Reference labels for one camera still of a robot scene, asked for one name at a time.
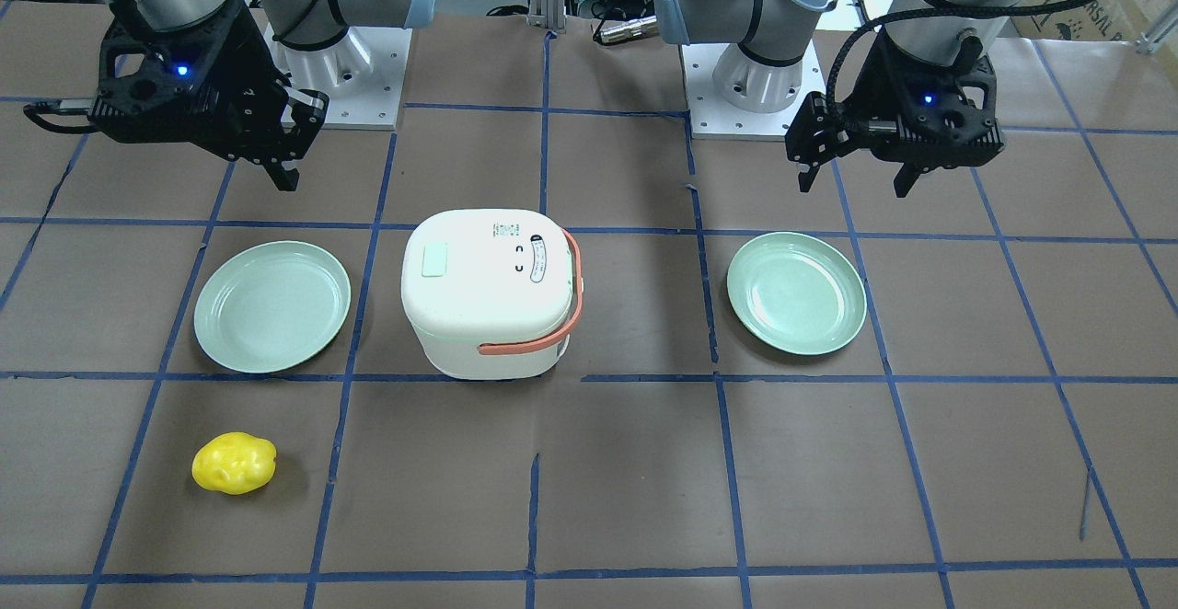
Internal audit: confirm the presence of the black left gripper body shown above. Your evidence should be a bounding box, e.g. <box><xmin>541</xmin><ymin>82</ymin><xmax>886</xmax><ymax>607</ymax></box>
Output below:
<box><xmin>785</xmin><ymin>34</ymin><xmax>1005</xmax><ymax>168</ymax></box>

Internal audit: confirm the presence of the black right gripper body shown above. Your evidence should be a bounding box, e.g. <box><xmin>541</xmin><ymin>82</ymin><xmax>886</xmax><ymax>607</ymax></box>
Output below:
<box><xmin>90</xmin><ymin>0</ymin><xmax>329</xmax><ymax>168</ymax></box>

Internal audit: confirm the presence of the white rice cooker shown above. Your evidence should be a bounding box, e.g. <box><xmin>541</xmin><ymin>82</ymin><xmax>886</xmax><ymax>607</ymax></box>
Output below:
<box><xmin>401</xmin><ymin>208</ymin><xmax>584</xmax><ymax>380</ymax></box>

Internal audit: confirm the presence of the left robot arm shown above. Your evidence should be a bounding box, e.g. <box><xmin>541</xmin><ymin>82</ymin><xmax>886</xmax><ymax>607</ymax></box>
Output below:
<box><xmin>653</xmin><ymin>0</ymin><xmax>1023</xmax><ymax>197</ymax></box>

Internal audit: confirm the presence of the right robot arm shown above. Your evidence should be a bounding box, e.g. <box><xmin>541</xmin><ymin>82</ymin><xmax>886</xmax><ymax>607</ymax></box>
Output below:
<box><xmin>53</xmin><ymin>0</ymin><xmax>436</xmax><ymax>191</ymax></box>

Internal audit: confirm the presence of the green plate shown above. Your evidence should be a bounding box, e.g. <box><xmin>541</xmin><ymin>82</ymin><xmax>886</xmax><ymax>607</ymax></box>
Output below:
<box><xmin>193</xmin><ymin>240</ymin><xmax>351</xmax><ymax>373</ymax></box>
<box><xmin>724</xmin><ymin>232</ymin><xmax>867</xmax><ymax>356</ymax></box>

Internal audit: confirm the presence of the yellow toy lemon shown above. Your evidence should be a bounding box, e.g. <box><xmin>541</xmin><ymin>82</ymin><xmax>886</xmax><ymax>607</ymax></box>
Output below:
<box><xmin>191</xmin><ymin>431</ymin><xmax>277</xmax><ymax>496</ymax></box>

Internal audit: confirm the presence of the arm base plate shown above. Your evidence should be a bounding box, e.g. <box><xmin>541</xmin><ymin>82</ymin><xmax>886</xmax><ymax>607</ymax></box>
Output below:
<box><xmin>680</xmin><ymin>44</ymin><xmax>826</xmax><ymax>141</ymax></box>
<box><xmin>264</xmin><ymin>25</ymin><xmax>413</xmax><ymax>131</ymax></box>

